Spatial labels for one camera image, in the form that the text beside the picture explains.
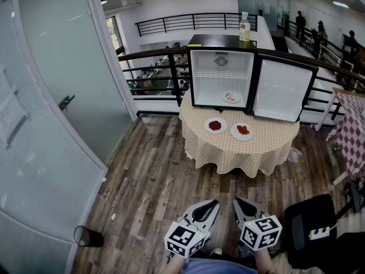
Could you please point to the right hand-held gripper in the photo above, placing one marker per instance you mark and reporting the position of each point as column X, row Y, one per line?
column 261, row 233

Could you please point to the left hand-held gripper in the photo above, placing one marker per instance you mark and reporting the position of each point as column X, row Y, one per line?
column 185, row 240

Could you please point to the white round plate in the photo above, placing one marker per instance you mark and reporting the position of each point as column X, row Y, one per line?
column 237, row 94
column 209, row 131
column 236, row 136

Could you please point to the red strawberries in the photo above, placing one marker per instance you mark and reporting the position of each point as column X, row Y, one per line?
column 243, row 129

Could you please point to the black mini fridge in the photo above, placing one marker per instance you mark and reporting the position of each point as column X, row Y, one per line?
column 216, row 40

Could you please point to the person's right forearm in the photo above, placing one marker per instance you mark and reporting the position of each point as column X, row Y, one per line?
column 265, row 262

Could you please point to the person's left forearm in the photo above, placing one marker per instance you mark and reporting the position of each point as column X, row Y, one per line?
column 176, row 265

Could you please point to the person's white shoe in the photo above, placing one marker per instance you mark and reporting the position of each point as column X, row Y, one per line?
column 216, row 251

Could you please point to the person's black trousers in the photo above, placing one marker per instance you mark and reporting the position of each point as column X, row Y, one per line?
column 228, row 256

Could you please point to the person's blue shirt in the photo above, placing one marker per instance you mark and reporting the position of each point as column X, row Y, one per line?
column 219, row 267

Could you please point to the black office chair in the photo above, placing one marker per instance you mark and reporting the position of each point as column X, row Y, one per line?
column 310, row 210

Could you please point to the clear plastic bag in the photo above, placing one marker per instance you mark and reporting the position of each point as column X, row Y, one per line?
column 294, row 155

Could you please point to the white paper scrap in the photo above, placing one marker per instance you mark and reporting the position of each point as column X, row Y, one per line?
column 113, row 216

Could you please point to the black doorstop cup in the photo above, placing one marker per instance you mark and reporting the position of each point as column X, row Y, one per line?
column 91, row 237

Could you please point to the dark wooden handrail railing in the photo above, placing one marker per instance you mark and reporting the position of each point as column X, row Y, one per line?
column 176, row 76

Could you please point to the wooden table white legs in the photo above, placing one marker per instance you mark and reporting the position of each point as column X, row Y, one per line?
column 345, row 91

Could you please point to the clear bottle yellow liquid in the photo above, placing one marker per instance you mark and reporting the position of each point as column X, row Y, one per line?
column 244, row 28

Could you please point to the black metal walkway railing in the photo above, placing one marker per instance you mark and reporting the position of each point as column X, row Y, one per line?
column 328, row 43

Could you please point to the black metal balcony railing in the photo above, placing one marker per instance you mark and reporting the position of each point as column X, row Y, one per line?
column 194, row 21

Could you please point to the frosted glass door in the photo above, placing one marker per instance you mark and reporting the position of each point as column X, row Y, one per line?
column 71, row 61

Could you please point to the window with black frame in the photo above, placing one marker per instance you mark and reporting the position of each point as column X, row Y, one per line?
column 114, row 34

